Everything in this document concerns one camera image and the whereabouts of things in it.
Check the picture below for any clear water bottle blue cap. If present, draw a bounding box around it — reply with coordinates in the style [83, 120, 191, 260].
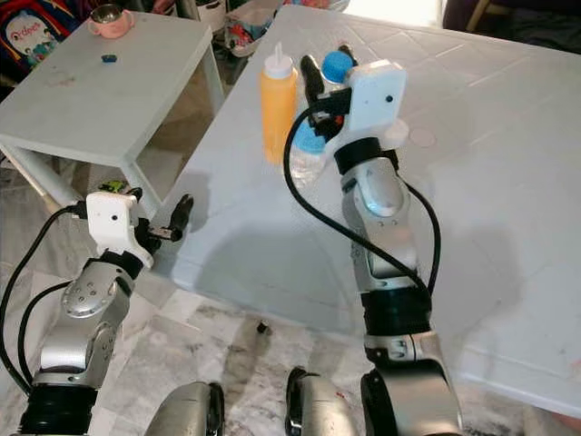
[289, 50, 357, 189]

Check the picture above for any colourful kids backpack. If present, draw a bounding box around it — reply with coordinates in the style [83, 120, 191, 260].
[0, 0, 87, 64]

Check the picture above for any grey robot right leg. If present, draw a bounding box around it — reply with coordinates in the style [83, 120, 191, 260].
[286, 366, 369, 436]

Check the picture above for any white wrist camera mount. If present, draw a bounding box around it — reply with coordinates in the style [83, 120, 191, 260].
[336, 61, 408, 151]
[86, 191, 140, 257]

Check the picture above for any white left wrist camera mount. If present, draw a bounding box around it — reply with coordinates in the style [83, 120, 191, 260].
[86, 191, 140, 257]

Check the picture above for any grey robot leg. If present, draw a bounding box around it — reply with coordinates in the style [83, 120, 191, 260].
[145, 380, 223, 436]
[286, 366, 369, 436]

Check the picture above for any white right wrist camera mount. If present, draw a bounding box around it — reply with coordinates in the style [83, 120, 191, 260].
[336, 61, 408, 151]

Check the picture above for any grey robot left leg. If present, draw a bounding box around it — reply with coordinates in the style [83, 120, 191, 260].
[145, 380, 223, 436]

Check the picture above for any small pale kids table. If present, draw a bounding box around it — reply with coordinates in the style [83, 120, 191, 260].
[0, 11, 226, 216]

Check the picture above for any yellow squeeze bottle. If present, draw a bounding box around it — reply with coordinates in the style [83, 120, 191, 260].
[259, 43, 299, 166]

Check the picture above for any white plastic basket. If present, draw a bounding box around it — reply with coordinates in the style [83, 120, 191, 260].
[222, 0, 278, 57]

